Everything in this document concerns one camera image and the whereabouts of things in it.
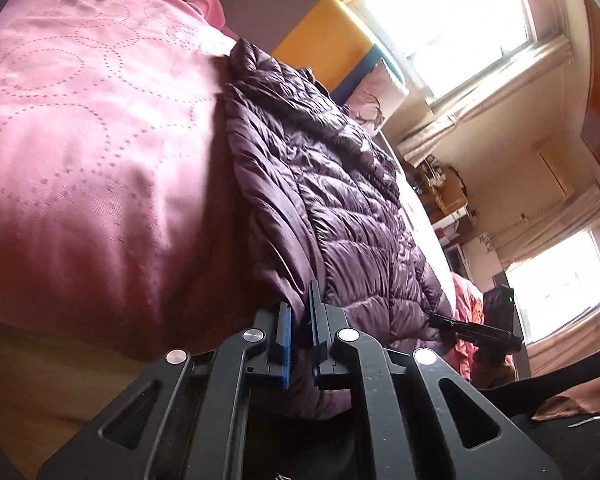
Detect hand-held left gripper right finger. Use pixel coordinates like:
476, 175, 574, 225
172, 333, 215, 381
307, 280, 564, 480

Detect cluttered wooden desk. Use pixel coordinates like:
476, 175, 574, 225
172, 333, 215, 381
411, 155, 470, 233

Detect person's right forearm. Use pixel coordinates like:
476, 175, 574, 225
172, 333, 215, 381
472, 339, 600, 411

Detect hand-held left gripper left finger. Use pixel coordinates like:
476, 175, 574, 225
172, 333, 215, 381
36, 302, 294, 480

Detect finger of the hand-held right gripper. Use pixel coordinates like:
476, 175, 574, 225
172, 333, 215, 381
430, 313, 524, 350

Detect purple puffer jacket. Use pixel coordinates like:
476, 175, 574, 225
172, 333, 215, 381
222, 39, 457, 420

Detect grey yellow blue headboard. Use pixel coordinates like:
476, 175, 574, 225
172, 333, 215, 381
219, 0, 407, 111

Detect large window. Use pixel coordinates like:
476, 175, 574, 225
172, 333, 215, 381
352, 0, 567, 107

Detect red crumpled blanket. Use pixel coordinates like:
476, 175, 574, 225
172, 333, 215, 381
450, 272, 487, 392

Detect pink printed pillow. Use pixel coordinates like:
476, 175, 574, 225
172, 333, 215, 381
346, 62, 411, 137

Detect small window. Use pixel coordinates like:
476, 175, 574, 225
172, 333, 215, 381
505, 215, 600, 347

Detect pink bedspread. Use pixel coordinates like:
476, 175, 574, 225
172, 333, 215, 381
0, 0, 456, 363

